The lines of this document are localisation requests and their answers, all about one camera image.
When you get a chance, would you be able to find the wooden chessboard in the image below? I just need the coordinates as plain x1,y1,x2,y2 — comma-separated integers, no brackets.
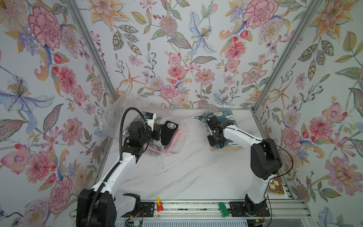
268,177,285,195

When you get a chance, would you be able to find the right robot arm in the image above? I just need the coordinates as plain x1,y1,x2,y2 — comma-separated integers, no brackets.
206,116,282,216

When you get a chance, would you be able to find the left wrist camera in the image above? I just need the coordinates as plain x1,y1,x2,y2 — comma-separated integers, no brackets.
144,112,157,131

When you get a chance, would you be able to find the black smiley knitted blanket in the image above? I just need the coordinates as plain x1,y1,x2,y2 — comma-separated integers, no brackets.
160,121,179,146

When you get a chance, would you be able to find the clear plastic vacuum bag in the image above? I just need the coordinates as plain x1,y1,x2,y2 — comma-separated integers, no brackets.
98,94,188,158

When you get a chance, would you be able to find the left black corrugated cable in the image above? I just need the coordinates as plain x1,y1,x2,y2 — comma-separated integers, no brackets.
85,107,148,227

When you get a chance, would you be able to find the green circuit board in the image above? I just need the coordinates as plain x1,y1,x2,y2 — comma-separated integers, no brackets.
124,220,143,227

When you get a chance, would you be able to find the beige knitted blanket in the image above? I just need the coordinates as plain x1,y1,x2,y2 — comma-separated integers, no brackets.
210,144,243,152

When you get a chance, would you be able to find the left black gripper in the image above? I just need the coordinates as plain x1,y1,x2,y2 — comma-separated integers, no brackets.
138,124,163,147

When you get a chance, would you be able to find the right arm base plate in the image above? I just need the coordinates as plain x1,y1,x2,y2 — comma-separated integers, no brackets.
229,201,271,218

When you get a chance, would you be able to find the right aluminium corner post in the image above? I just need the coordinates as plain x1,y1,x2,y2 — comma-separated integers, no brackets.
252,0,324,112

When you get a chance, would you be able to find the pink folded blanket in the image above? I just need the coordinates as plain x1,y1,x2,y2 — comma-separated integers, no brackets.
147,129,184,155

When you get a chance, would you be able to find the red yellow clamp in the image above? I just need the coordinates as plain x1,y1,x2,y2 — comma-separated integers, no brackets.
157,198,164,212

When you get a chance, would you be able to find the aluminium front rail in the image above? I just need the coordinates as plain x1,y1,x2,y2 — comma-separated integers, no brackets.
69,199,311,220

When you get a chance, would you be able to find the aluminium corner post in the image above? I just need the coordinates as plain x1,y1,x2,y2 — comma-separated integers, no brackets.
252,0,324,112
65,1,119,114

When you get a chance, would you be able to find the teal cloud pattern blanket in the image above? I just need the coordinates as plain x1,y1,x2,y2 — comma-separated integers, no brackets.
201,108,237,145

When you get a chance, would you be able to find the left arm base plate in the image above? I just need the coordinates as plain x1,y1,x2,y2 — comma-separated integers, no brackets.
116,201,155,219

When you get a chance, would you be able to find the left aluminium corner post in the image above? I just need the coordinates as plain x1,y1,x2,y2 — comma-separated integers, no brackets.
65,1,119,114

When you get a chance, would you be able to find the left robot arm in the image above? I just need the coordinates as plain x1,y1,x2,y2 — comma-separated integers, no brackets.
76,121,162,227

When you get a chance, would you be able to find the green block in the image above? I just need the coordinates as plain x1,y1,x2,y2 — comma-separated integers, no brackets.
217,202,230,218

